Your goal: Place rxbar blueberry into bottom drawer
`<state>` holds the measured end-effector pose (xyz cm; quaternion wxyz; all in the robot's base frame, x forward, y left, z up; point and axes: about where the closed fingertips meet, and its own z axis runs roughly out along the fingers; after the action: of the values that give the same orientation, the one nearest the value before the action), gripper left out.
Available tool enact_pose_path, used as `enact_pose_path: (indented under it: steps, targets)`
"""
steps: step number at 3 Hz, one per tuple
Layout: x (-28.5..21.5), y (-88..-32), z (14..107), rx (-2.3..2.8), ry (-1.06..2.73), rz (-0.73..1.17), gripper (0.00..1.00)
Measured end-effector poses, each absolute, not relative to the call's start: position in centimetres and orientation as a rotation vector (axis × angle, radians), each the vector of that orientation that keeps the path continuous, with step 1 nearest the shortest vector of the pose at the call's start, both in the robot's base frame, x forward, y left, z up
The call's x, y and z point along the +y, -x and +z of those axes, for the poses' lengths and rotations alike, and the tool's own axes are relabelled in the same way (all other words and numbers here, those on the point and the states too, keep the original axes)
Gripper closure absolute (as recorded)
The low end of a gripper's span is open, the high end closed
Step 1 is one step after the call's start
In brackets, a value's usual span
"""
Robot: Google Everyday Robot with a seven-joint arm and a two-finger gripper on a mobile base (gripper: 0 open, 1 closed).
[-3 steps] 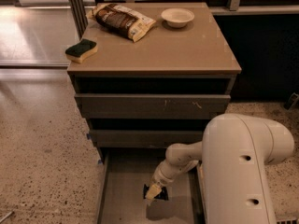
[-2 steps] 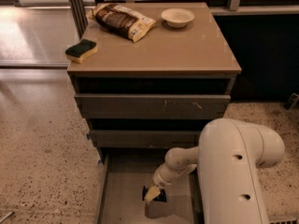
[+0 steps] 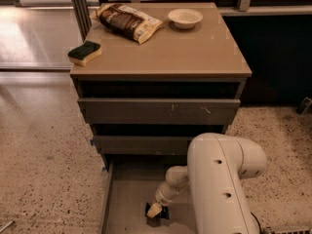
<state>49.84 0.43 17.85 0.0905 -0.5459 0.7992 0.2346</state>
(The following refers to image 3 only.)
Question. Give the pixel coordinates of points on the white ceramic bowl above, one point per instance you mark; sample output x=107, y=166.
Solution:
x=185, y=18

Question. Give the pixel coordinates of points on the dark metal post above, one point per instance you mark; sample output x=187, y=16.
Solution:
x=82, y=16

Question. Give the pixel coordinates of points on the open bottom drawer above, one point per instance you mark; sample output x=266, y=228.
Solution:
x=130, y=187

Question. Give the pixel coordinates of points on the floor vent grille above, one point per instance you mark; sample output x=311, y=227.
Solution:
x=287, y=229

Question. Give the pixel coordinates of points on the green yellow sponge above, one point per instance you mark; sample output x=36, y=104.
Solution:
x=84, y=53

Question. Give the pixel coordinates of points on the middle drawer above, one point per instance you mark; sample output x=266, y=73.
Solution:
x=143, y=145

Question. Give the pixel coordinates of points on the brown chip bag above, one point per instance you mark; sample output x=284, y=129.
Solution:
x=127, y=21

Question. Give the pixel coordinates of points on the brown drawer cabinet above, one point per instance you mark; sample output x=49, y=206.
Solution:
x=203, y=62

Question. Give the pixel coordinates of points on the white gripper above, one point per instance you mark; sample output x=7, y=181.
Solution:
x=162, y=197

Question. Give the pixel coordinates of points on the top drawer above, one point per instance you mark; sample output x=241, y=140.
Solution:
x=159, y=111

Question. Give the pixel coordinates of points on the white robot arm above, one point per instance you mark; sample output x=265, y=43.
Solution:
x=216, y=165

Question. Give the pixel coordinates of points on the metal rod on floor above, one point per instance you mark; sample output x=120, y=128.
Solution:
x=6, y=226

